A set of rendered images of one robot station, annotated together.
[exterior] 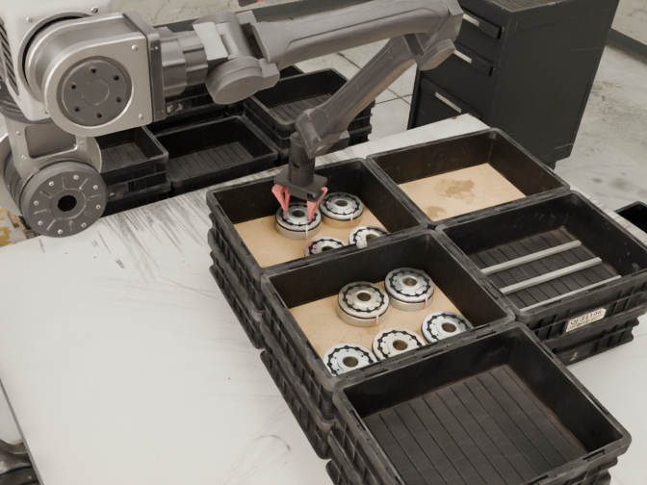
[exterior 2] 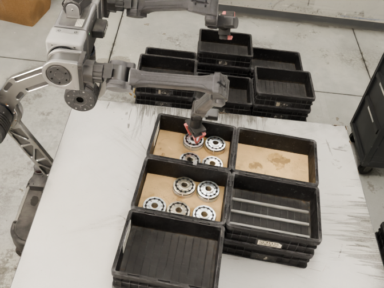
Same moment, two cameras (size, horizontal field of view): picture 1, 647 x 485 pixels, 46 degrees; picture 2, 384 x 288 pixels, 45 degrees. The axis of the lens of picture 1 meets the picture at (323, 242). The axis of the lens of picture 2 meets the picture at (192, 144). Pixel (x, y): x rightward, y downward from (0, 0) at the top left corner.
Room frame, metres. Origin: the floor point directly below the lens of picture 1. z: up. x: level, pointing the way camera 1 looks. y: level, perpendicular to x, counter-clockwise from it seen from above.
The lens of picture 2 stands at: (0.03, -0.82, 2.50)
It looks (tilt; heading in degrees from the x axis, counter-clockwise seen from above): 46 degrees down; 33
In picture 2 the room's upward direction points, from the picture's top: 8 degrees clockwise
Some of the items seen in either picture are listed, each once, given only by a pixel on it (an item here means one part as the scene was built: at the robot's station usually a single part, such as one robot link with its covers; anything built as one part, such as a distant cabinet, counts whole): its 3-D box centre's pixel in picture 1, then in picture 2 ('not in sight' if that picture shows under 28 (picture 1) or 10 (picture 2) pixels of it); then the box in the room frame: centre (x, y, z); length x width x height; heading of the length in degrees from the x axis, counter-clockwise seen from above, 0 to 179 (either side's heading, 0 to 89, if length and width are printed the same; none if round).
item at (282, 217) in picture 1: (297, 216); (193, 139); (1.40, 0.06, 0.86); 0.10 x 0.10 x 0.01
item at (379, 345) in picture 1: (399, 347); (178, 210); (1.01, -0.16, 0.86); 0.10 x 0.10 x 0.01
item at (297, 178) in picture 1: (300, 171); (196, 122); (1.40, 0.06, 0.98); 0.10 x 0.07 x 0.07; 69
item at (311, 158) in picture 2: (462, 193); (273, 163); (1.54, -0.32, 0.87); 0.40 x 0.30 x 0.11; 120
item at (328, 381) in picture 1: (385, 300); (183, 190); (1.08, -0.13, 0.92); 0.40 x 0.30 x 0.02; 120
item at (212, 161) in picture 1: (209, 187); (220, 106); (2.25, 0.43, 0.31); 0.40 x 0.30 x 0.34; 126
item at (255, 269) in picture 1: (315, 213); (192, 142); (1.34, 0.02, 0.92); 0.40 x 0.30 x 0.02; 120
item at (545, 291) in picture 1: (542, 268); (271, 213); (1.28, -0.47, 0.87); 0.40 x 0.30 x 0.11; 120
